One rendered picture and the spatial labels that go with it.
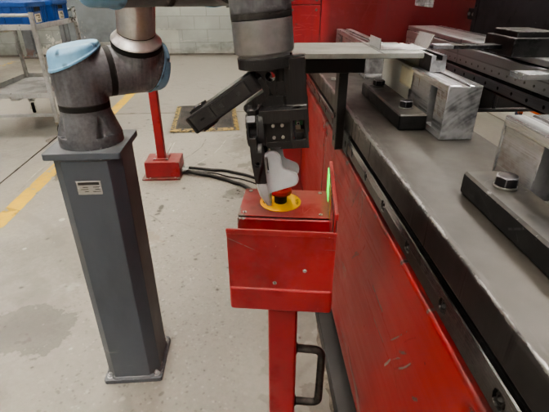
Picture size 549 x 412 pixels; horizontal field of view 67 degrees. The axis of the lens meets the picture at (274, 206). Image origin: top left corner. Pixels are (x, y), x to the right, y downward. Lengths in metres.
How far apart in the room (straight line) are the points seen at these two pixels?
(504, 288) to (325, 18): 1.51
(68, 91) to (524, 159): 0.89
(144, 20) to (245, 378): 1.07
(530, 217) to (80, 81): 0.90
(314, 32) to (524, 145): 1.33
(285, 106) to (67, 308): 1.47
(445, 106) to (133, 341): 1.07
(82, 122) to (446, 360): 0.88
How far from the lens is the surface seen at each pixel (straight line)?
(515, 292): 0.44
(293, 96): 0.55
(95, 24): 8.48
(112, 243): 1.17
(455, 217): 0.54
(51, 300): 1.93
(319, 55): 0.87
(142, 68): 1.07
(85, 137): 1.07
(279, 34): 0.53
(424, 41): 1.00
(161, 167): 2.78
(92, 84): 1.06
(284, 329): 0.81
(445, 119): 0.79
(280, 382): 0.92
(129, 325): 1.34
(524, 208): 0.52
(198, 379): 1.46
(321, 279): 0.64
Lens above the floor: 1.12
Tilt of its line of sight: 28 degrees down
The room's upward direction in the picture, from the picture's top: straight up
